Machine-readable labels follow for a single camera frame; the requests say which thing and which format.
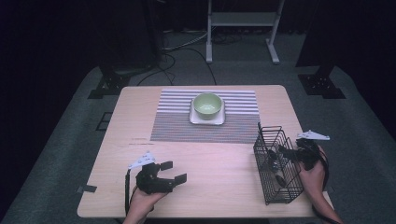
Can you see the white square plate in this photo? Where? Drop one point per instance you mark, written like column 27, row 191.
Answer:
column 199, row 120

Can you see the metal spoon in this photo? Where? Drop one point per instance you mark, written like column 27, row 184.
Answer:
column 273, row 161

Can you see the green bowl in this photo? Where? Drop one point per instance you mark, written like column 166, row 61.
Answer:
column 207, row 107

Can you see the striped placemat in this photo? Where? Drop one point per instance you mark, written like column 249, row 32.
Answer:
column 202, row 133

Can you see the person's right hand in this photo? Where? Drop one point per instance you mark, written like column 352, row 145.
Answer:
column 313, row 180

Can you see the black floor tape rectangle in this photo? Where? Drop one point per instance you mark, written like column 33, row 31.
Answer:
column 104, row 121

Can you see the person's left hand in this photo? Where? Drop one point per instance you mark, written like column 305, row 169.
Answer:
column 146, row 199

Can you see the dark utensil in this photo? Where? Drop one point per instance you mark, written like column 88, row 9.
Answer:
column 280, row 180

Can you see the black stand base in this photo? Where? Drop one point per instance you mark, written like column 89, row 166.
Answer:
column 109, row 85
column 320, row 85

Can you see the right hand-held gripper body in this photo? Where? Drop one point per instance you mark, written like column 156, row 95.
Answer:
column 308, row 151

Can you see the black tape piece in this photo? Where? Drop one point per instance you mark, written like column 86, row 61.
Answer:
column 87, row 188

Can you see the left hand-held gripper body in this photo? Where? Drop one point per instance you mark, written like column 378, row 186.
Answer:
column 149, row 182

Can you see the white metal stand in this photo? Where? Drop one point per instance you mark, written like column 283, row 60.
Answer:
column 244, row 18

